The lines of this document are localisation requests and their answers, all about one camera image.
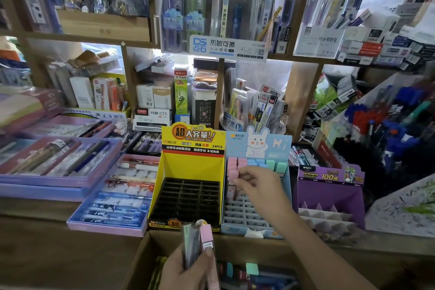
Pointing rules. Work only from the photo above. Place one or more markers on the person's left thumb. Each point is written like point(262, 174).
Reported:
point(206, 264)

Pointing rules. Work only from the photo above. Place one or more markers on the rack of blue red pens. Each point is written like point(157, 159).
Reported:
point(390, 130)

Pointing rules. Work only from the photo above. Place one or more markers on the clear holder of pen packets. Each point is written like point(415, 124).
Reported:
point(255, 106)

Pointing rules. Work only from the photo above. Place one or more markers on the yellow display box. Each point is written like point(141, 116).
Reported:
point(190, 167)

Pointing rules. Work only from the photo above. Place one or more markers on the purple pen gift box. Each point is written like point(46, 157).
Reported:
point(57, 167)

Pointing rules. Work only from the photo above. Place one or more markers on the pile of green black packets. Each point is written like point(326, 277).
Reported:
point(331, 103)

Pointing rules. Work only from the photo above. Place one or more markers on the grey pencil lead tube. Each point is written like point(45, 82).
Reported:
point(190, 242)

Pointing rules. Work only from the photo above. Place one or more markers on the stack of white stationery boxes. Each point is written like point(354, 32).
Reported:
point(390, 41)

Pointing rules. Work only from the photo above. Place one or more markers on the small white box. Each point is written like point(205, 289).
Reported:
point(162, 97)
point(145, 96)

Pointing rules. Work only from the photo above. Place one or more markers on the white pen display box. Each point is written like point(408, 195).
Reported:
point(319, 43)

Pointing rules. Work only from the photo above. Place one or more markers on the black box with label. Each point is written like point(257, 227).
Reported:
point(203, 106)

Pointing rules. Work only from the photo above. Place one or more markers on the pile of pastel lead tubes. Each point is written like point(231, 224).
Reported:
point(258, 276)

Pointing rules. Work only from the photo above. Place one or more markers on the white box with red label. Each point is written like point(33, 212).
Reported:
point(151, 119)

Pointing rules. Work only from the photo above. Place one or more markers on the tall white pen box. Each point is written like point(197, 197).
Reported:
point(82, 92)

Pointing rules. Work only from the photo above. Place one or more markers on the white sign with blue print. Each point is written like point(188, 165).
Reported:
point(228, 48)

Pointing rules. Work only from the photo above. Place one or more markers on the scribbled test paper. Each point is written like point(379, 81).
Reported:
point(404, 208)

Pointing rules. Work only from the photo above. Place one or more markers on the wooden box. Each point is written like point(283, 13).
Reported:
point(102, 26)

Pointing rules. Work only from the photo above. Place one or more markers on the small white figurine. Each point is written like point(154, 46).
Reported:
point(120, 128)

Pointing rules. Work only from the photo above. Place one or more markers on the person's right hand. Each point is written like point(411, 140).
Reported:
point(268, 191)

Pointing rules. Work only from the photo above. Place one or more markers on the person's right thumb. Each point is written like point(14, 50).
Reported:
point(244, 185)

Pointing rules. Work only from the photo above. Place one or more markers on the tray of black pens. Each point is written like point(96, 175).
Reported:
point(142, 143)

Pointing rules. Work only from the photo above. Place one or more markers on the stack of pastel notebooks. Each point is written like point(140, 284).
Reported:
point(23, 106)

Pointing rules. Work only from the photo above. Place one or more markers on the person's right forearm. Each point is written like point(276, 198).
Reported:
point(316, 252)

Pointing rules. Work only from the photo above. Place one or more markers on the pink pen gift box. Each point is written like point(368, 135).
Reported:
point(68, 126)

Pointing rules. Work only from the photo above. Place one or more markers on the pink pencil lead case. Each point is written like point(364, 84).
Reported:
point(233, 175)

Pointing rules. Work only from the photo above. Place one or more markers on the purple tray of pens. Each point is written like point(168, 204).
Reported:
point(119, 198)

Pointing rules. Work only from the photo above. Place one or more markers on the purple display box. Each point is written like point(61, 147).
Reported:
point(331, 194)

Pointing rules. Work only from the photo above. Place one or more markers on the wooden shelf unit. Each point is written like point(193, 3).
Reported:
point(302, 92)

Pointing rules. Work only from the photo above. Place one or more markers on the green and yellow refill box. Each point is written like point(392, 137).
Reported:
point(180, 92)

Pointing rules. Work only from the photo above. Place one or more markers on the brown cardboard box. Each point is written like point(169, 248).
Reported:
point(234, 245)

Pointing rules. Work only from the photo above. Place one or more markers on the row of hanging pen packets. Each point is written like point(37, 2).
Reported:
point(217, 4)

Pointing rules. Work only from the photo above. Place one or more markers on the white and orange pen packet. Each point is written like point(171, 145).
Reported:
point(101, 94)

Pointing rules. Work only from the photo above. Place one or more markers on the tray of red pens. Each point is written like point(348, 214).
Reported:
point(302, 156)

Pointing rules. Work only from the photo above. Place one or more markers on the person's left hand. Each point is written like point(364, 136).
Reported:
point(175, 274)

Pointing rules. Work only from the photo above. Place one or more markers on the blue bunny display box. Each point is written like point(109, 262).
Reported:
point(258, 145)

